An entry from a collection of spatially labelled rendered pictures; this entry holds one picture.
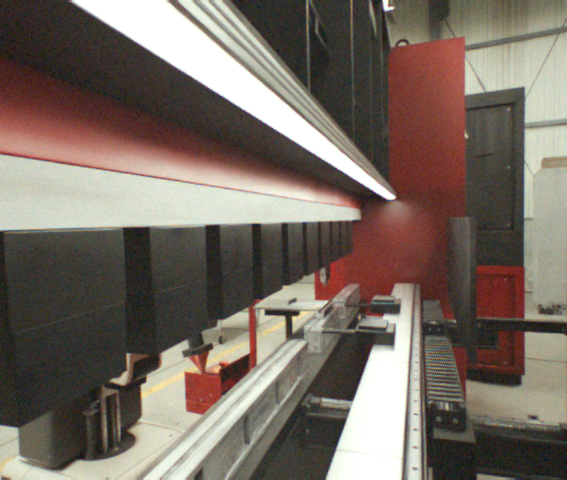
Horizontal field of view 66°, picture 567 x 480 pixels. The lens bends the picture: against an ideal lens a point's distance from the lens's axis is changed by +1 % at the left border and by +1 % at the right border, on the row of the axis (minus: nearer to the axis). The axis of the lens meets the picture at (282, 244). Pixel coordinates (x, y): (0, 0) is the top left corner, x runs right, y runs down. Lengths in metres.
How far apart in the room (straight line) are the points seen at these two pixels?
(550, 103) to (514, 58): 0.98
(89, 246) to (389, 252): 2.22
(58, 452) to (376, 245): 1.87
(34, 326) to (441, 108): 2.42
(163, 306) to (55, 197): 0.22
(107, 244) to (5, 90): 0.17
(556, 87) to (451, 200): 6.41
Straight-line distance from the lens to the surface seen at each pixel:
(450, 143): 2.61
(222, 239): 0.75
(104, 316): 0.51
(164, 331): 0.61
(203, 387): 1.65
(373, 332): 1.30
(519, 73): 8.90
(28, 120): 0.45
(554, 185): 6.82
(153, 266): 0.58
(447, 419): 0.81
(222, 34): 0.30
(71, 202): 0.47
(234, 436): 0.90
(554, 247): 6.83
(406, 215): 2.57
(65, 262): 0.46
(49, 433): 2.29
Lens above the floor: 1.34
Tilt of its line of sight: 3 degrees down
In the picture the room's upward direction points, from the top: 1 degrees counter-clockwise
